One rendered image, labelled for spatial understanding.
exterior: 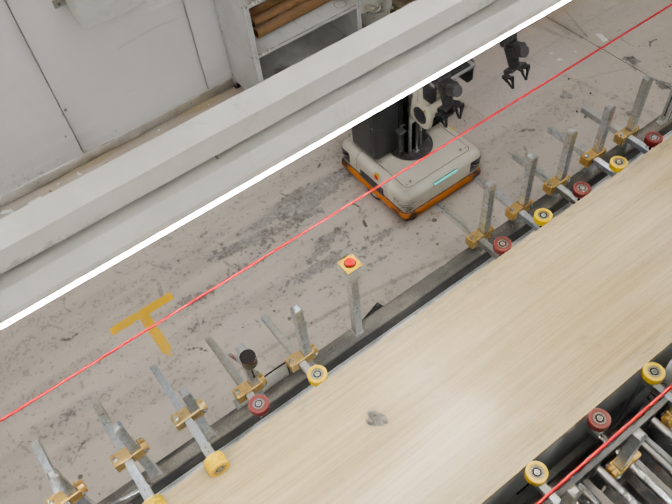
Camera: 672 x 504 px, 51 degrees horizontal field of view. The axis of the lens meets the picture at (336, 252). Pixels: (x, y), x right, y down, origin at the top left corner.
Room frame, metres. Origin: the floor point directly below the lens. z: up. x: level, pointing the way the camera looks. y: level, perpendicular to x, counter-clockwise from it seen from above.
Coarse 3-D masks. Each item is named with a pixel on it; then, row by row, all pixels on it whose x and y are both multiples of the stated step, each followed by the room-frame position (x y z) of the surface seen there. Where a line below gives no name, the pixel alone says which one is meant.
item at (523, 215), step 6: (480, 180) 2.25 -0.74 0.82; (486, 180) 2.24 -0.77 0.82; (480, 186) 2.23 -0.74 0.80; (498, 192) 2.16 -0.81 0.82; (498, 198) 2.13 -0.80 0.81; (504, 198) 2.11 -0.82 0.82; (504, 204) 2.09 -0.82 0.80; (510, 204) 2.07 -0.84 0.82; (522, 210) 2.03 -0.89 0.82; (522, 216) 2.00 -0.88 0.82; (528, 216) 1.99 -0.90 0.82; (528, 222) 1.96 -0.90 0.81; (534, 222) 1.95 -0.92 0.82; (534, 228) 1.93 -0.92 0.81
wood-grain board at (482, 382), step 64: (640, 192) 1.98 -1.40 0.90; (512, 256) 1.72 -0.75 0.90; (576, 256) 1.68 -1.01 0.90; (640, 256) 1.63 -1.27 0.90; (448, 320) 1.45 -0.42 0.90; (512, 320) 1.41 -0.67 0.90; (576, 320) 1.37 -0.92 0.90; (640, 320) 1.33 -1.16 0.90; (320, 384) 1.24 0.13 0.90; (384, 384) 1.21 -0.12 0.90; (448, 384) 1.17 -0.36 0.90; (512, 384) 1.14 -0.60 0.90; (576, 384) 1.10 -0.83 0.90; (256, 448) 1.02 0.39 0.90; (320, 448) 0.99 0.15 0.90; (384, 448) 0.95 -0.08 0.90; (448, 448) 0.92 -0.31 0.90; (512, 448) 0.89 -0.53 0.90
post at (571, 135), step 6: (570, 132) 2.19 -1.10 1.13; (576, 132) 2.19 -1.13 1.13; (570, 138) 2.18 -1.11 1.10; (564, 144) 2.20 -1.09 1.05; (570, 144) 2.17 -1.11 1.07; (564, 150) 2.19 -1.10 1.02; (570, 150) 2.18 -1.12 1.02; (564, 156) 2.18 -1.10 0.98; (570, 156) 2.18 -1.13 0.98; (564, 162) 2.18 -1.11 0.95; (558, 168) 2.20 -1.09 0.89; (564, 168) 2.17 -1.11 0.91; (558, 174) 2.19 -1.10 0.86; (564, 174) 2.18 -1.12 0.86
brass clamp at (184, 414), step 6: (198, 402) 1.20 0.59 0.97; (204, 402) 1.20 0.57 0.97; (186, 408) 1.18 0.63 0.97; (204, 408) 1.18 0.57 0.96; (174, 414) 1.16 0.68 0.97; (180, 414) 1.16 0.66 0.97; (186, 414) 1.16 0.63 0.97; (192, 414) 1.15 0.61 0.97; (198, 414) 1.16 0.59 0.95; (180, 420) 1.14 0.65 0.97; (186, 420) 1.14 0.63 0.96; (180, 426) 1.12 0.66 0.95; (186, 426) 1.13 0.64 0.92
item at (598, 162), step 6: (552, 126) 2.53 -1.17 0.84; (552, 132) 2.50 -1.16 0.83; (558, 132) 2.48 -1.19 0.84; (558, 138) 2.46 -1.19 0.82; (564, 138) 2.44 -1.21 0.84; (576, 144) 2.38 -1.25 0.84; (576, 150) 2.36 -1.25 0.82; (582, 150) 2.34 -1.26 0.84; (594, 162) 2.26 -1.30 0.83; (600, 162) 2.25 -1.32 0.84; (600, 168) 2.23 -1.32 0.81; (606, 168) 2.20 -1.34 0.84; (612, 174) 2.17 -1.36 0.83
